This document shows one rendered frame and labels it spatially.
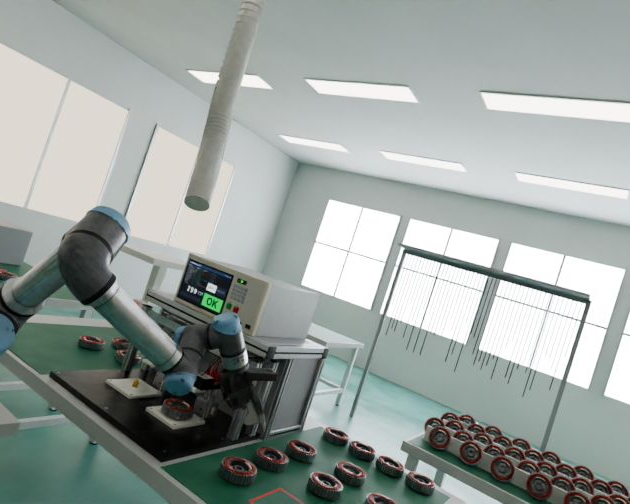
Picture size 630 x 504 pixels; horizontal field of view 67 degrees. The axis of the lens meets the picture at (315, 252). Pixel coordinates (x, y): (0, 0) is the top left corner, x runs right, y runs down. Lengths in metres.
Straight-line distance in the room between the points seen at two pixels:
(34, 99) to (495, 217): 6.50
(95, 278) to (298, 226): 8.32
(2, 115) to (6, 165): 0.54
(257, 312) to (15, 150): 4.99
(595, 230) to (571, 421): 2.69
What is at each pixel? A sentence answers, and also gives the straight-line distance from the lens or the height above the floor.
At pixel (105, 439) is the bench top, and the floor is 0.72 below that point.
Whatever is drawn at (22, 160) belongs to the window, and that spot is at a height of 1.52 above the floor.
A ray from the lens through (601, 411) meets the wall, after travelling 7.72.
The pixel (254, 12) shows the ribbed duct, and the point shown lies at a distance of 3.60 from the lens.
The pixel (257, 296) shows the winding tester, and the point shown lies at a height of 1.26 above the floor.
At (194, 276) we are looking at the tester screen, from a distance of 2.00.
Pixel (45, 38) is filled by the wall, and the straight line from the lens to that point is 6.56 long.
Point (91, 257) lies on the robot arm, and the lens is 1.18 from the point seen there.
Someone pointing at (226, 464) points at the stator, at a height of 0.79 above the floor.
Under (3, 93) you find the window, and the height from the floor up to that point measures 2.13.
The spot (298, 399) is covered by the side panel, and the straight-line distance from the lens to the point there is 2.04.
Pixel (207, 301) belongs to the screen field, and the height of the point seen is 1.17.
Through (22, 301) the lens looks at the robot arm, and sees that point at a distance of 1.51.
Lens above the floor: 1.44
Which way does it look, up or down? 1 degrees up
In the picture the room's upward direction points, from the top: 18 degrees clockwise
